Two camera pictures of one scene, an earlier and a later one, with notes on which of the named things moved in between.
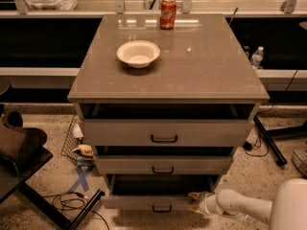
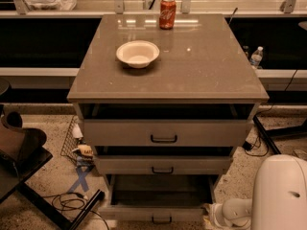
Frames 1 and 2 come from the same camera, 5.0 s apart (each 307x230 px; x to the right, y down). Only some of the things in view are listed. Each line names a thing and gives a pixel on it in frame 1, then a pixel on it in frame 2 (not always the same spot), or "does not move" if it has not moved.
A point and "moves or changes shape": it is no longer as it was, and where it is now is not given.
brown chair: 21,152 does not move
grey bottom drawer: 154,192 moves or changes shape
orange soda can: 168,12 does not move
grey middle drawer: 161,165 does not move
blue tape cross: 82,175 does not move
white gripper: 203,202 to 230,211
